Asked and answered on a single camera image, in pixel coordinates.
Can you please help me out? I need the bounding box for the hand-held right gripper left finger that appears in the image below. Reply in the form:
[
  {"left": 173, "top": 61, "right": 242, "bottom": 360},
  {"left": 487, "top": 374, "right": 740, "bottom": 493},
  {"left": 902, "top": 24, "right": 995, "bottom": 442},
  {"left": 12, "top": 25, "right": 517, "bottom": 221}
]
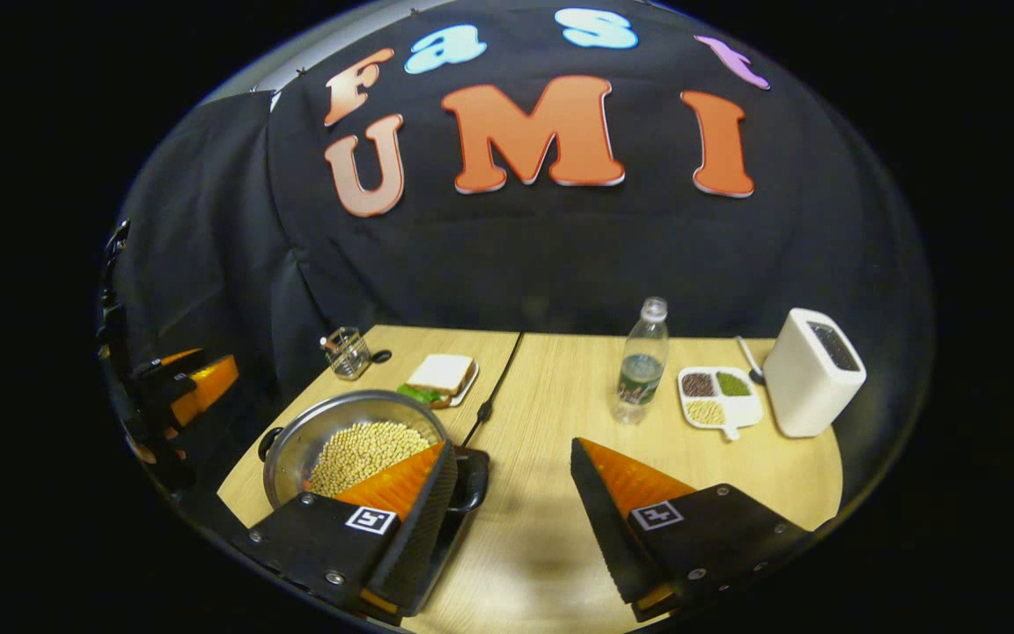
[{"left": 234, "top": 440, "right": 460, "bottom": 623}]

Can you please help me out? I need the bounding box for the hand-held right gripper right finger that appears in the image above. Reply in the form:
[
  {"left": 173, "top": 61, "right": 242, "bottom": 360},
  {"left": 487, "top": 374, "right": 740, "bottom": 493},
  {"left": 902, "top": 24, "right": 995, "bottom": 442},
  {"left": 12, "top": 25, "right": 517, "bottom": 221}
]
[{"left": 569, "top": 437, "right": 816, "bottom": 623}]

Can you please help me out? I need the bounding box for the black induction cooktop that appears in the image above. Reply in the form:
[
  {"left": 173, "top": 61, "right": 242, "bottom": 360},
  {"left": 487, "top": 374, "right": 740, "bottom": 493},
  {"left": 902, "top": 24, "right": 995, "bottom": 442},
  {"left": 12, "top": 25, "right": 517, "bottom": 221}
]
[{"left": 419, "top": 445, "right": 492, "bottom": 601}]

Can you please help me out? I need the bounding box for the pile of yellow soybeans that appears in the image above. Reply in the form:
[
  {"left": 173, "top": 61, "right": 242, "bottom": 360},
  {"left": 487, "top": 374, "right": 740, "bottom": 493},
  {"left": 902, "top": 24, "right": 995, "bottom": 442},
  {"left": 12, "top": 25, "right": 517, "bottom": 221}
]
[{"left": 306, "top": 421, "right": 432, "bottom": 499}]

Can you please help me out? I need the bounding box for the stainless steel pot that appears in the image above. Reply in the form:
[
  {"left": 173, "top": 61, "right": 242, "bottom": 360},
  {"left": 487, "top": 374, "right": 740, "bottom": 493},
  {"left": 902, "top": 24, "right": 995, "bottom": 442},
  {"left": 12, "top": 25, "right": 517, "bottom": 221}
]
[{"left": 257, "top": 390, "right": 491, "bottom": 517}]

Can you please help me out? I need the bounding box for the small white plate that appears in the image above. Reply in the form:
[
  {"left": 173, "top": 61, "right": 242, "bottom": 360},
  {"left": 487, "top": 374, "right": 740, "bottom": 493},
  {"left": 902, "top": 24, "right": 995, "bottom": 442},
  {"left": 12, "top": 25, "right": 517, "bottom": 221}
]
[{"left": 449, "top": 361, "right": 481, "bottom": 409}]

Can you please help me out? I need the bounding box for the sandwich with lettuce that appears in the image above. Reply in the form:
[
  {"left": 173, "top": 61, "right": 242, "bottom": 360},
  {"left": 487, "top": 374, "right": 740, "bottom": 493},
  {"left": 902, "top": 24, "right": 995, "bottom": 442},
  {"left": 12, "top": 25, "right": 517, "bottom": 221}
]
[{"left": 396, "top": 354, "right": 477, "bottom": 409}]

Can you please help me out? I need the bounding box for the clear plastic water bottle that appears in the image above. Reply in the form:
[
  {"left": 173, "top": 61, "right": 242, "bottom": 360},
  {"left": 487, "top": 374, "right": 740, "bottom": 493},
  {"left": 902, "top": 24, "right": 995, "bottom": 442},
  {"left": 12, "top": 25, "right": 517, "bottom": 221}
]
[{"left": 614, "top": 297, "right": 671, "bottom": 426}]

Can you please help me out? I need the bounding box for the white divided bean dish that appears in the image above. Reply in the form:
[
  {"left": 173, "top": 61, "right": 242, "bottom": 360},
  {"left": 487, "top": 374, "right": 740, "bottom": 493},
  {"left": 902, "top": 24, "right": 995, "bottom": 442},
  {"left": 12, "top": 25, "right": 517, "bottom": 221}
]
[{"left": 677, "top": 365, "right": 765, "bottom": 442}]

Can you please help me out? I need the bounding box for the small spoon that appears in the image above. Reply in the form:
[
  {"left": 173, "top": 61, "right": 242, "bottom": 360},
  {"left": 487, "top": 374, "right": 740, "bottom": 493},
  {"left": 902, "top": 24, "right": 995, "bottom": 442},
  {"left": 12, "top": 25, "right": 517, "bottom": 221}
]
[{"left": 733, "top": 335, "right": 768, "bottom": 387}]

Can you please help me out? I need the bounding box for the white box appliance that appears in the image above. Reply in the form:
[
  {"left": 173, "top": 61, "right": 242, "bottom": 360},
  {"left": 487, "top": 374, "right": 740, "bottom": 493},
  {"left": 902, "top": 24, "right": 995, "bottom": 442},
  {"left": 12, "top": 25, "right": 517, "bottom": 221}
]
[{"left": 761, "top": 307, "right": 868, "bottom": 439}]

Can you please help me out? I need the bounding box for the black power cable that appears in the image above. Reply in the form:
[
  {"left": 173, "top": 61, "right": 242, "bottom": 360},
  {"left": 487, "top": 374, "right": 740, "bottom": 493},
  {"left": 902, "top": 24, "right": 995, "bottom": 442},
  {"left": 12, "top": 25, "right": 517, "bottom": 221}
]
[{"left": 462, "top": 332, "right": 526, "bottom": 448}]

